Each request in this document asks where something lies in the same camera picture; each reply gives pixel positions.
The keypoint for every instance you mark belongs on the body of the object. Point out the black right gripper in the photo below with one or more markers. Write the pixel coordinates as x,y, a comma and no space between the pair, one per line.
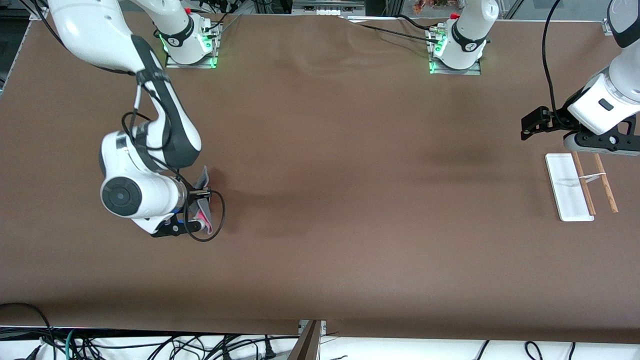
193,196

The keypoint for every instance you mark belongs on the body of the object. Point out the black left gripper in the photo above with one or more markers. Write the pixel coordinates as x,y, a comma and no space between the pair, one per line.
558,121

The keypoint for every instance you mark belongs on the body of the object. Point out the grey and pink towel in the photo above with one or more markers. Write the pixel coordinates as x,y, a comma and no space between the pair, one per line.
204,176

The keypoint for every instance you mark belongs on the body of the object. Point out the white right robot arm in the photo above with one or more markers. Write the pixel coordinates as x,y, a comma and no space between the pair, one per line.
125,195

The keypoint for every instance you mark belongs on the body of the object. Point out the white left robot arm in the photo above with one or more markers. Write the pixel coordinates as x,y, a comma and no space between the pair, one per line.
467,30

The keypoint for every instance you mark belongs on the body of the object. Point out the white rack with wooden bars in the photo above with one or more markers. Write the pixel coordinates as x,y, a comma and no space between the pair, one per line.
570,190

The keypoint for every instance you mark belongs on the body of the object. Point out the brown table cover sheet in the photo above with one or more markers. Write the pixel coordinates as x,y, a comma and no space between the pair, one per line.
320,260

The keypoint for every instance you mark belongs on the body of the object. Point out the orange objects pile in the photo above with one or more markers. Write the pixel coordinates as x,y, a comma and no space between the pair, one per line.
435,6

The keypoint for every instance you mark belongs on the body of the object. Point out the black power plug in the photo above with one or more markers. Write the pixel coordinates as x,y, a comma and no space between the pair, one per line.
270,351

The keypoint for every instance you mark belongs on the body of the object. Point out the white power strip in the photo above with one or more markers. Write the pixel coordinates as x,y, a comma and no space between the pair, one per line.
327,10

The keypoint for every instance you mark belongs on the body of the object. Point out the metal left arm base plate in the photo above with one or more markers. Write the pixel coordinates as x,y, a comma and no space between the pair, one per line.
455,71

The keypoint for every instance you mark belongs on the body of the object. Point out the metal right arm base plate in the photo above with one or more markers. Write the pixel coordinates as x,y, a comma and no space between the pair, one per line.
192,63

